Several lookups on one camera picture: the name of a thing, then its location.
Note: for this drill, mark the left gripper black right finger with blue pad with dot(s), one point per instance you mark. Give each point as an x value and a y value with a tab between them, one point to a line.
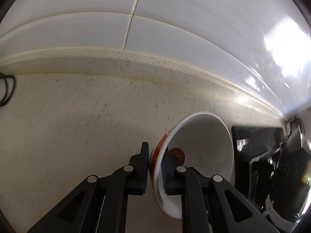
210	204

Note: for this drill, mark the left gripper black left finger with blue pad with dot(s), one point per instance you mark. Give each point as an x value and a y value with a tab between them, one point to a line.
99	204

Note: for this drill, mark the red white bowl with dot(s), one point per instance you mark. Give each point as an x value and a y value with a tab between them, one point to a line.
202	141

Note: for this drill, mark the black stove top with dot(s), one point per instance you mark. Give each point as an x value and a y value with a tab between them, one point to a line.
257	154

